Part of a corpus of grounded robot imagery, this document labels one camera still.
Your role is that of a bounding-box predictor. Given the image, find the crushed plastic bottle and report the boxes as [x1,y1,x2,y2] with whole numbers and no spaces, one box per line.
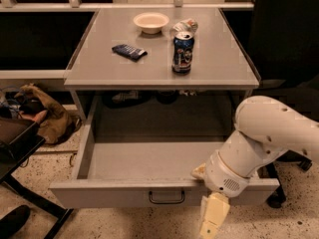
[169,18,198,38]

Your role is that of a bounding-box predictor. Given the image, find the blue soda can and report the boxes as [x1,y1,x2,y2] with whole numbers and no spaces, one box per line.
[171,31,194,75]

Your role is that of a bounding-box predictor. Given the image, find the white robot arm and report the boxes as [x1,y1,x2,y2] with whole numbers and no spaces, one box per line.
[191,96,319,239]

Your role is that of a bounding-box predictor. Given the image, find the brown bag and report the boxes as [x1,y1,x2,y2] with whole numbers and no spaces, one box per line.
[14,84,76,144]

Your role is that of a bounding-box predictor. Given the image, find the items in drawer back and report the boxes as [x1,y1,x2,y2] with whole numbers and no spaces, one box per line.
[102,90,197,109]

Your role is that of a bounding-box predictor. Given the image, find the grey long workbench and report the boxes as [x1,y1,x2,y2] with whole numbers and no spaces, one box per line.
[0,2,255,92]

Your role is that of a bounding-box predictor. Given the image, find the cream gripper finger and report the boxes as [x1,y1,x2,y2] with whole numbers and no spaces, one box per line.
[191,163,205,180]
[198,193,230,239]

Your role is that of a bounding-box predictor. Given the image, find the grey top drawer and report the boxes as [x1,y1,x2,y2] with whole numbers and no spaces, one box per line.
[49,95,281,210]

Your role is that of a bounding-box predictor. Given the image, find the black rolling stand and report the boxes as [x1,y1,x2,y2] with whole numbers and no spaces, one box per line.
[0,117,75,239]

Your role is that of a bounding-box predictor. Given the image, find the dark blue snack packet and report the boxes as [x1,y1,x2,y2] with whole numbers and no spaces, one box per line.
[112,44,148,62]

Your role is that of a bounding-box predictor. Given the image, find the black office chair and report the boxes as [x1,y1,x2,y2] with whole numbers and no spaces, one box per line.
[225,0,319,209]

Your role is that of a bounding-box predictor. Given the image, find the white bowl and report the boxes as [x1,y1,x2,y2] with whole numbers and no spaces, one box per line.
[134,12,169,35]

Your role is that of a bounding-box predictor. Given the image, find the grey drawer cabinet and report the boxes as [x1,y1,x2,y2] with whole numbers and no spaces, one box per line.
[65,5,260,119]

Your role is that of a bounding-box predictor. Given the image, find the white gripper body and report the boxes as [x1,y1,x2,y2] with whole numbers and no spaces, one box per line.
[203,151,249,198]

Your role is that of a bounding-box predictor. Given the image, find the black shoe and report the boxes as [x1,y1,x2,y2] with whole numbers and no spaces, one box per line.
[0,205,31,239]

